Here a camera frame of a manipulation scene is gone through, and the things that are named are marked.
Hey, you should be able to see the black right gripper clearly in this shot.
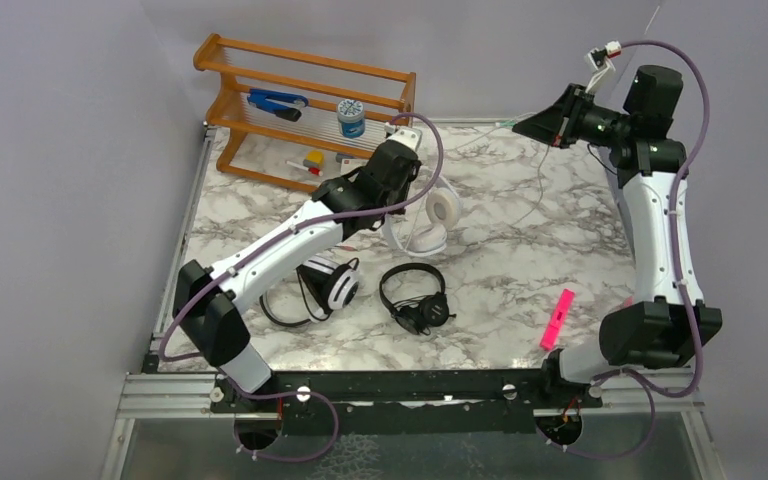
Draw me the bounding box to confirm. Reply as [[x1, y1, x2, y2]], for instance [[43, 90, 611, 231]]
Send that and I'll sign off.
[[512, 84, 632, 150]]

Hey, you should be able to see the white over-ear headphones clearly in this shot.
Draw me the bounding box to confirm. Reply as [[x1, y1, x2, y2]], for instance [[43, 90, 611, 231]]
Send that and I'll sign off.
[[380, 176, 463, 258]]

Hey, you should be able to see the small black on-ear headphones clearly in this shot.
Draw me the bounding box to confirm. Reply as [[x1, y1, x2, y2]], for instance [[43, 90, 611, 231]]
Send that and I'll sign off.
[[378, 262, 457, 336]]

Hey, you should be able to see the white black gaming headset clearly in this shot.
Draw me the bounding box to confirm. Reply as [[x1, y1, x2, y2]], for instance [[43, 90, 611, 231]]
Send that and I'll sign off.
[[259, 255, 360, 328]]

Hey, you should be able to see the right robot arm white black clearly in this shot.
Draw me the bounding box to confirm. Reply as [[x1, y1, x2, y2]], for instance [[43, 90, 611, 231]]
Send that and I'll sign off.
[[512, 65, 722, 407]]

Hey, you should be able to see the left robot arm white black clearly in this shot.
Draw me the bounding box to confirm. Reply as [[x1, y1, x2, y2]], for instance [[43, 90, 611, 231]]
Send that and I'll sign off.
[[173, 129, 421, 411]]

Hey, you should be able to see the blue lidded jar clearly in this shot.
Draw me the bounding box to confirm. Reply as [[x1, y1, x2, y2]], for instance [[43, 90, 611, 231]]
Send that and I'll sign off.
[[335, 99, 366, 139]]

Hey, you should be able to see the yellow grey small object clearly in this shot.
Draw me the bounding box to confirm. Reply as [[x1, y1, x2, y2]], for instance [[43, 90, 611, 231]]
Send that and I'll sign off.
[[303, 150, 325, 169]]

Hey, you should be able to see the red white marker pen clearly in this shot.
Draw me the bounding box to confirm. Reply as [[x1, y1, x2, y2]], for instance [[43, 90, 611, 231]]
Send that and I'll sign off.
[[285, 161, 323, 177]]

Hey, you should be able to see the wooden orange shelf rack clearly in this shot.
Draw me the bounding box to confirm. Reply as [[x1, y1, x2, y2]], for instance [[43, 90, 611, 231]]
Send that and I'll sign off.
[[193, 33, 417, 193]]

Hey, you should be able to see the blue black hand tool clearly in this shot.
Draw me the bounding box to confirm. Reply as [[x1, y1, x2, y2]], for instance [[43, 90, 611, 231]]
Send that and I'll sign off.
[[247, 88, 309, 122]]

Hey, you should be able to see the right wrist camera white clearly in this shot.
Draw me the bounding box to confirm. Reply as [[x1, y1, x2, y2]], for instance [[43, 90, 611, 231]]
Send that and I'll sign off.
[[585, 40, 622, 95]]

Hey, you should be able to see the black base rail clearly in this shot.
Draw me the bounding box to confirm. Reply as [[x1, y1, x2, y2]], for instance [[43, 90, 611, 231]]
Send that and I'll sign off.
[[210, 368, 602, 437]]

